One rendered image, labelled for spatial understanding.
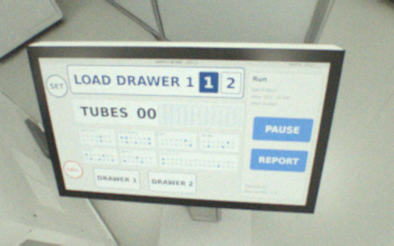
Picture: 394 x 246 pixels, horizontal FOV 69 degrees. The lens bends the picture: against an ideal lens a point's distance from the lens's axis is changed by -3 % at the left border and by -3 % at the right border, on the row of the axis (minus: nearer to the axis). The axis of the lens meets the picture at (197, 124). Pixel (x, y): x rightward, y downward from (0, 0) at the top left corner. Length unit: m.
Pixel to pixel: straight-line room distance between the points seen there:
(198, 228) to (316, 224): 0.59
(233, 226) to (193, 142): 1.04
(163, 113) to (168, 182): 0.14
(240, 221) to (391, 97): 1.19
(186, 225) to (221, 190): 0.97
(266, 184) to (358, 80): 1.59
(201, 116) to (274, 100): 0.12
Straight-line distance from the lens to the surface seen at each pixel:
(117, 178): 0.60
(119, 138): 0.55
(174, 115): 0.51
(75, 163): 0.62
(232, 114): 0.50
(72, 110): 0.57
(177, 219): 1.54
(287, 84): 0.49
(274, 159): 0.54
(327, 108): 0.52
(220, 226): 1.52
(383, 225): 1.76
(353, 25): 2.39
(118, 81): 0.51
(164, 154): 0.54
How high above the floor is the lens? 1.55
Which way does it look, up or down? 63 degrees down
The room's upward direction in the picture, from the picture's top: 9 degrees counter-clockwise
